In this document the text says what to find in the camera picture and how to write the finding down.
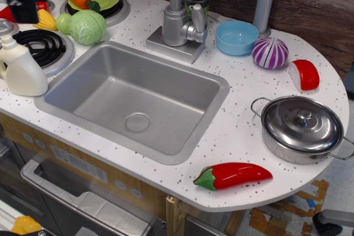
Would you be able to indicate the white detergent bottle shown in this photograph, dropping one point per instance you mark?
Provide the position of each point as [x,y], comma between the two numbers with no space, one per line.
[20,71]

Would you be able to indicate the grey toy sink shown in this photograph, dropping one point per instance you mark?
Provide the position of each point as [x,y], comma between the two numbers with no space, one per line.
[151,105]

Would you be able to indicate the red toy ketchup bottle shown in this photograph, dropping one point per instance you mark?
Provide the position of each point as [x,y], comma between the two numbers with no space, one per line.
[7,14]

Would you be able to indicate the yellow toy corn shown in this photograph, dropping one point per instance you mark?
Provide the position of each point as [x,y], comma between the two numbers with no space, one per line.
[46,20]

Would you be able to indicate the black coil front burner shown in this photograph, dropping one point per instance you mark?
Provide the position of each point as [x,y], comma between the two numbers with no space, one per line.
[53,51]

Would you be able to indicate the green toy cabbage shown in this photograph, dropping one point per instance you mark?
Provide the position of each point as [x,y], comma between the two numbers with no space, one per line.
[86,26]

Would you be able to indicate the back-right burner under plate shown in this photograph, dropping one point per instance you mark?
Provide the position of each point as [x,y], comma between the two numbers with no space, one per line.
[113,15]

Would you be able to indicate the silver toy faucet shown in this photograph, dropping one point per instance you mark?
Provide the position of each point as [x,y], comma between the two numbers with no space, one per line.
[178,37]

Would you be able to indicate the dark green toy can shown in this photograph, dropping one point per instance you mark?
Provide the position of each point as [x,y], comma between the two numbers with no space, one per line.
[189,4]

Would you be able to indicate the light blue plastic bowl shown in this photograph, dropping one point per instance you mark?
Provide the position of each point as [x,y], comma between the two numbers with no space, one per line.
[236,37]

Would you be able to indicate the yellow object bottom left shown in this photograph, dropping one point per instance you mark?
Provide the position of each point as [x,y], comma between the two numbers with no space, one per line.
[24,225]

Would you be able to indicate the grey vertical pole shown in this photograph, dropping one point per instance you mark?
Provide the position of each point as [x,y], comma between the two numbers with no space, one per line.
[261,17]

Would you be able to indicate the purple striped toy onion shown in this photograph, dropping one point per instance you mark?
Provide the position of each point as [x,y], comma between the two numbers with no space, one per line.
[270,53]

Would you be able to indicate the red toy chili pepper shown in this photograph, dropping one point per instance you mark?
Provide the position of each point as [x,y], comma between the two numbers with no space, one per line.
[226,175]

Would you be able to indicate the red toy cheese wedge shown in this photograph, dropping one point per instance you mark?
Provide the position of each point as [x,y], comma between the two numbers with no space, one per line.
[304,75]

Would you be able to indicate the stainless steel pot with lid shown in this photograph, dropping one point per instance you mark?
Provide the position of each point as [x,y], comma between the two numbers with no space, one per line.
[300,130]

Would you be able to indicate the black caster wheel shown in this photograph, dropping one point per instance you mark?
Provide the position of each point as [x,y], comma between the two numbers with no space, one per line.
[326,229]

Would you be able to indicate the silver oven door handle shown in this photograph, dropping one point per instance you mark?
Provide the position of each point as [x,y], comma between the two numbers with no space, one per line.
[89,205]

